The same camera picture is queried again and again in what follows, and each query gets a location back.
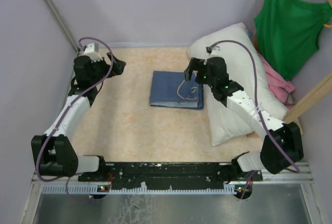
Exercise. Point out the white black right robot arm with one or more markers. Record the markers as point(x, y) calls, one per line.
point(282, 144)

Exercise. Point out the pink shirt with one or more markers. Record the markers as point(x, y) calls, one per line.
point(277, 84)

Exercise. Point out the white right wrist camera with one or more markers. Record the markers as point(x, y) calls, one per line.
point(213, 52)

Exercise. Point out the aluminium rail frame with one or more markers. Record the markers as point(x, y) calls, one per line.
point(119, 160)

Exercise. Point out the green tank top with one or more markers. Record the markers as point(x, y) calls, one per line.
point(288, 33)

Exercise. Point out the grey-blue pillowcase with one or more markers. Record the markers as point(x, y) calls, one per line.
point(170, 89)

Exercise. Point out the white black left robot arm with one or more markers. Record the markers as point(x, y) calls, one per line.
point(53, 153)

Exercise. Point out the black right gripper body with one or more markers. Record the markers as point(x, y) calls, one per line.
point(210, 81)

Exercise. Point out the white slotted cable duct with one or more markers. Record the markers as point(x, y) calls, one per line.
point(100, 189)

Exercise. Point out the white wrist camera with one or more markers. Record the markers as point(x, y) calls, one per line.
point(92, 51)
point(213, 52)

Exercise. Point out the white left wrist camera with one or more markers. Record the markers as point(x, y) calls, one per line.
point(92, 51)

